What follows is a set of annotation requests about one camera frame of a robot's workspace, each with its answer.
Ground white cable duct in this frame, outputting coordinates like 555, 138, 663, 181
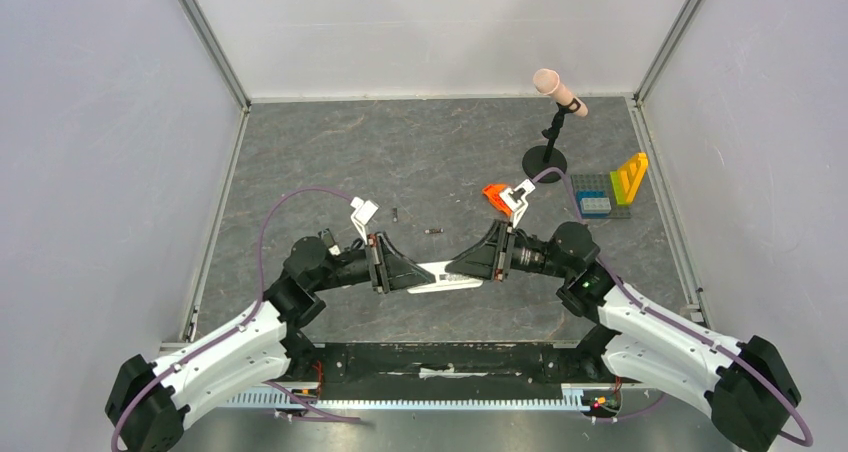
222, 387, 591, 412

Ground pink microphone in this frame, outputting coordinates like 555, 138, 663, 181
532, 68, 588, 117

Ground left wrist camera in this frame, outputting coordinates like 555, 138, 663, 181
350, 196, 379, 242

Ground purple cable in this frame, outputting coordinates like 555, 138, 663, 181
529, 166, 815, 449
109, 186, 359, 452

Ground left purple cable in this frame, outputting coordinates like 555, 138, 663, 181
109, 186, 359, 452

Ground yellow lego piece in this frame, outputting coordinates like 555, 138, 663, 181
617, 152, 649, 205

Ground green lego brick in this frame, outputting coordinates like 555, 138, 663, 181
610, 171, 632, 206

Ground black microphone stand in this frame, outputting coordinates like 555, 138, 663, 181
521, 104, 571, 184

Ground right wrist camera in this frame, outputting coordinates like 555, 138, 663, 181
498, 179, 536, 229

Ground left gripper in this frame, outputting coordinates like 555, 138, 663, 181
311, 232, 435, 294

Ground blue lego brick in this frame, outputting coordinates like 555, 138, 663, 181
576, 190, 612, 218

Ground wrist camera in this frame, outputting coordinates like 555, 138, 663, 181
498, 179, 536, 229
350, 196, 379, 242

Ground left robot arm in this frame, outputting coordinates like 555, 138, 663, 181
105, 233, 445, 451

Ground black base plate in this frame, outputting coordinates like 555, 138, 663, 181
278, 326, 615, 401

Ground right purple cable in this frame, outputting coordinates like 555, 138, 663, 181
529, 166, 815, 449

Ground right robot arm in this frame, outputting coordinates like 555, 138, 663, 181
445, 221, 802, 451

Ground orange plastic basket piece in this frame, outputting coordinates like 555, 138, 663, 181
482, 183, 512, 218

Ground grey lego baseplate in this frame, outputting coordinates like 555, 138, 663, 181
570, 174, 632, 219

